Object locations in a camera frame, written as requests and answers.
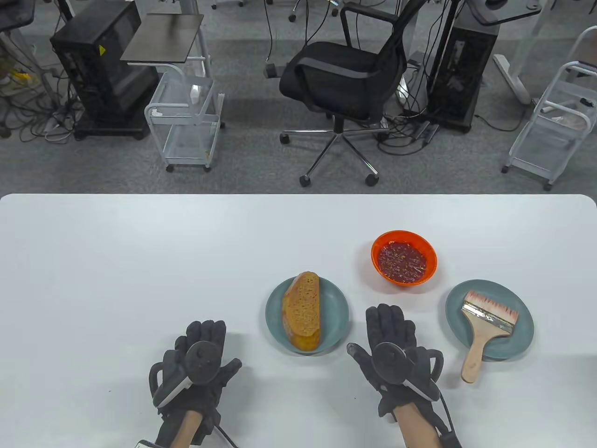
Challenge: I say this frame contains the person's right hand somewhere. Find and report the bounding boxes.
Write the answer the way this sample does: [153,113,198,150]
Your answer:
[347,304,444,419]

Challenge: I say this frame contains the person's left hand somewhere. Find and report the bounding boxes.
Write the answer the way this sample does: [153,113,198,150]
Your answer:
[148,320,243,418]

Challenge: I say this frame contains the teal plate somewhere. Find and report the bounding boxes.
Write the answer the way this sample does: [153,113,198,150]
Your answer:
[265,276,350,356]
[445,279,535,361]

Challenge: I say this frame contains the brown bread slice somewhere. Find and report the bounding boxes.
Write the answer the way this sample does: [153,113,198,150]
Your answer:
[282,272,323,351]

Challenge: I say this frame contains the wooden brush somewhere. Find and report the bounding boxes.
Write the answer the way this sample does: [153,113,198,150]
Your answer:
[461,290,520,384]

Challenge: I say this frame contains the person's left forearm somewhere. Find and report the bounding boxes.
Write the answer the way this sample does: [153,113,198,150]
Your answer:
[174,410,204,448]

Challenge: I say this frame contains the person's right forearm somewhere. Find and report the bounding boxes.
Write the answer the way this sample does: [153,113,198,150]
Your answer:
[396,404,449,448]

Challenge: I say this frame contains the black round tracker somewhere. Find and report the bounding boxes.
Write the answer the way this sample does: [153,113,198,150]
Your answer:
[152,342,222,409]
[371,342,441,403]

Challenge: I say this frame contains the orange bowl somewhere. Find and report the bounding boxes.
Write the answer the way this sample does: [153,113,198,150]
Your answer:
[371,230,438,288]

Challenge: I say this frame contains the black office chair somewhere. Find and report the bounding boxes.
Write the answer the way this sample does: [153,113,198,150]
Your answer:
[279,0,430,188]

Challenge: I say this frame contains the black computer tower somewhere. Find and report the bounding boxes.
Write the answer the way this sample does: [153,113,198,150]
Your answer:
[50,0,159,140]
[427,19,500,134]

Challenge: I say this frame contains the white desk leg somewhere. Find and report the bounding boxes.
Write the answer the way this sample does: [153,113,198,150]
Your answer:
[493,0,555,105]

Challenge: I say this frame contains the dark desk top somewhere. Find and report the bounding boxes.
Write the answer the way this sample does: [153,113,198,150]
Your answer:
[466,0,542,26]
[0,0,36,32]

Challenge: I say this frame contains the brown side table top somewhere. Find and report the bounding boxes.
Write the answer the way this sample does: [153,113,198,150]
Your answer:
[120,13,205,63]

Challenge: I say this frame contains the black cable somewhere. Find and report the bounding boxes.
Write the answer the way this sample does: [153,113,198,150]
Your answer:
[436,397,456,437]
[214,421,243,448]

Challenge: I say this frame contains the white wire cart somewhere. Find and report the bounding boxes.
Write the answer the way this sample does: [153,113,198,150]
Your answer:
[144,56,226,173]
[501,26,597,192]

